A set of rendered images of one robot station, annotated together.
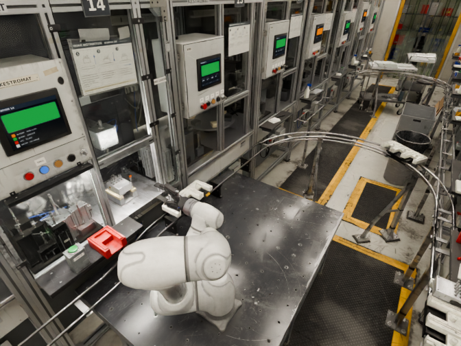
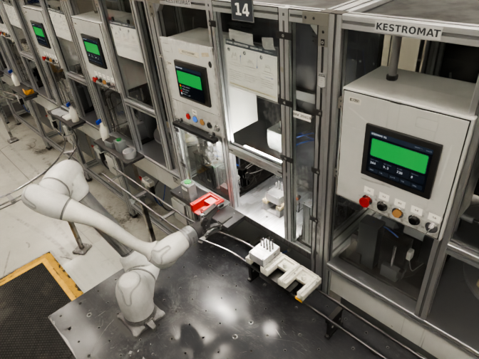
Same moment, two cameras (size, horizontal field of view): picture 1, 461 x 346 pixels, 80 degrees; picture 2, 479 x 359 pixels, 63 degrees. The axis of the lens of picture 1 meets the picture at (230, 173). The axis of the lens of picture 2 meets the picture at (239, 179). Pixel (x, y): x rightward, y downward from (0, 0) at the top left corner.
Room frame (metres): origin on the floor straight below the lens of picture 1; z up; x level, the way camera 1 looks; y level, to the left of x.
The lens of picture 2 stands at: (1.68, -1.02, 2.32)
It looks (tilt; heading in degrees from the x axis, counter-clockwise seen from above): 34 degrees down; 105
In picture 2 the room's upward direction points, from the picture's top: 6 degrees counter-clockwise
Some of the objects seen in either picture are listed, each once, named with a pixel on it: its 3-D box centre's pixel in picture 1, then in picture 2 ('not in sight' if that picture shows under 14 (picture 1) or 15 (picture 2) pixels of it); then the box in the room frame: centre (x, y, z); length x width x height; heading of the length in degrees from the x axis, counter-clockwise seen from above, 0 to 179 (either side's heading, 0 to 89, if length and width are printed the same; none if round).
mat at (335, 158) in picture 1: (357, 120); not in sight; (4.95, -2.43, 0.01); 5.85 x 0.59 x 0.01; 146
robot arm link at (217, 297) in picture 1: (216, 289); (134, 293); (0.80, 0.06, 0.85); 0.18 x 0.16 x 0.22; 99
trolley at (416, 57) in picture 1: (415, 75); not in sight; (6.45, -4.17, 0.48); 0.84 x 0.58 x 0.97; 154
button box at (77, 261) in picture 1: (76, 257); (189, 189); (0.88, 0.75, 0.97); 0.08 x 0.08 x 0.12; 56
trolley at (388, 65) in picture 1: (385, 86); not in sight; (5.62, -3.13, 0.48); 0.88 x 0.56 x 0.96; 74
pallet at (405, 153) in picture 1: (401, 154); not in sight; (2.18, -1.55, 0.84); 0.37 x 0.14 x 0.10; 24
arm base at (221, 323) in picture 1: (221, 302); (142, 315); (0.82, 0.04, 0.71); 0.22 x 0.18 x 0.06; 146
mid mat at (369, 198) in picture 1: (374, 203); not in sight; (2.48, -1.69, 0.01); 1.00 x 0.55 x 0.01; 146
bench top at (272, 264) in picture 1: (230, 247); (219, 339); (1.22, 0.00, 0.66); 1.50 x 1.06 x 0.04; 146
